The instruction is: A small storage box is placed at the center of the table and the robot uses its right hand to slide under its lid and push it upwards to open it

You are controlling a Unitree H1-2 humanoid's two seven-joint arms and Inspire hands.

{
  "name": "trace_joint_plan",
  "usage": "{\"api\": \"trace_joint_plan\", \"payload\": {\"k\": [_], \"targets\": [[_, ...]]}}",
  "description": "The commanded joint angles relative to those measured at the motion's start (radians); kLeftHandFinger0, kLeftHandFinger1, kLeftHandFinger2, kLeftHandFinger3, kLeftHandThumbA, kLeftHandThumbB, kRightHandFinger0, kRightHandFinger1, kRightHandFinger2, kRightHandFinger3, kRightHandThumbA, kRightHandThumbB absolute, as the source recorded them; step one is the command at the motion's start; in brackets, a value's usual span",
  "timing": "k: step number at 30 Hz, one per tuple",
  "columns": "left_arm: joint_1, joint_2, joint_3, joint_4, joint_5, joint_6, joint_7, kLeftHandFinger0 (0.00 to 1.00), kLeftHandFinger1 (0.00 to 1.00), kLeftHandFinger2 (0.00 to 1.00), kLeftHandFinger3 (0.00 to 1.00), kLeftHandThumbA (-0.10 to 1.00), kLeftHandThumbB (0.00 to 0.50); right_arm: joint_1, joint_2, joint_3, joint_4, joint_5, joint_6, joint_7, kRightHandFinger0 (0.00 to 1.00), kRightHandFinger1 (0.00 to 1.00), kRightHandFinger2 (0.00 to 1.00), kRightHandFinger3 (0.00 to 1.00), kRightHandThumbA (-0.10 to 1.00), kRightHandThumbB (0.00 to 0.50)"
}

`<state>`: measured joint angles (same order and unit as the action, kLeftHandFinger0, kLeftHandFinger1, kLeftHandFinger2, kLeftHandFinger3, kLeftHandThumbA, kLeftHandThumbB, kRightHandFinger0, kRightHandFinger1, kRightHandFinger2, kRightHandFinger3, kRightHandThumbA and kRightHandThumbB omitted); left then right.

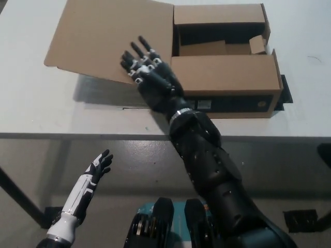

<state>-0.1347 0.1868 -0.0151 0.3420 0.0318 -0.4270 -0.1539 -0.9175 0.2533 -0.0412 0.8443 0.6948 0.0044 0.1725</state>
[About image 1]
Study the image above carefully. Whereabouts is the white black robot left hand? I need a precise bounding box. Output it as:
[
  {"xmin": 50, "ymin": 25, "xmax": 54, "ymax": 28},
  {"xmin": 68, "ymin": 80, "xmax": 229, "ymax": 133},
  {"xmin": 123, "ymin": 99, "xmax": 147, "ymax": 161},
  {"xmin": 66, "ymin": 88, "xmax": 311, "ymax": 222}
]
[{"xmin": 58, "ymin": 149, "xmax": 114, "ymax": 223}]

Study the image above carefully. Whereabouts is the black teal robot body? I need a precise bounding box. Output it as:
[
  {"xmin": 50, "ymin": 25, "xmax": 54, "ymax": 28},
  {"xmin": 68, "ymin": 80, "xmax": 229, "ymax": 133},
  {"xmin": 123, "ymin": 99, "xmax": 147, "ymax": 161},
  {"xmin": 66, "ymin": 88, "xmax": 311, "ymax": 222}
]
[{"xmin": 125, "ymin": 196, "xmax": 225, "ymax": 248}]

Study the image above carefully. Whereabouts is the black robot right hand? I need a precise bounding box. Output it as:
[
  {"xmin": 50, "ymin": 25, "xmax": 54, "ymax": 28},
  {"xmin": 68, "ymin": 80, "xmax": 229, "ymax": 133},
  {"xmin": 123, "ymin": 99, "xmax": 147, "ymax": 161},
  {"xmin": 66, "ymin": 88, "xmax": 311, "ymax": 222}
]
[{"xmin": 119, "ymin": 35, "xmax": 192, "ymax": 120}]

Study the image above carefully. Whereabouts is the small folded cardboard insert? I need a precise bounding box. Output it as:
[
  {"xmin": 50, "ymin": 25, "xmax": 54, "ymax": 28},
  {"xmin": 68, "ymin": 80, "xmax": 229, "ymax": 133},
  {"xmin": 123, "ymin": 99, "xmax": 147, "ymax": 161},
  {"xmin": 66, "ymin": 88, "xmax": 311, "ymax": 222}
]
[{"xmin": 249, "ymin": 35, "xmax": 268, "ymax": 55}]

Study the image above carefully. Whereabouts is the brown cardboard storage box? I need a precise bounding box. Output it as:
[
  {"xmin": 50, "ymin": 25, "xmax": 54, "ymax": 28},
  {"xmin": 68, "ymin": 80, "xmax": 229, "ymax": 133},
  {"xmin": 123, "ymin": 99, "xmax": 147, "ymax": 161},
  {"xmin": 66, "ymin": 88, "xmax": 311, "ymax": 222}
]
[{"xmin": 43, "ymin": 0, "xmax": 284, "ymax": 119}]

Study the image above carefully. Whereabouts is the black diagonal table brace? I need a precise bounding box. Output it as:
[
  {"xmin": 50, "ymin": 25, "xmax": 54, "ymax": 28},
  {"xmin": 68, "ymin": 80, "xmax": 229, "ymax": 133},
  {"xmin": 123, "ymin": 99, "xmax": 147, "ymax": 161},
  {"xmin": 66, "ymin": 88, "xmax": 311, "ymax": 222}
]
[{"xmin": 0, "ymin": 166, "xmax": 45, "ymax": 228}]

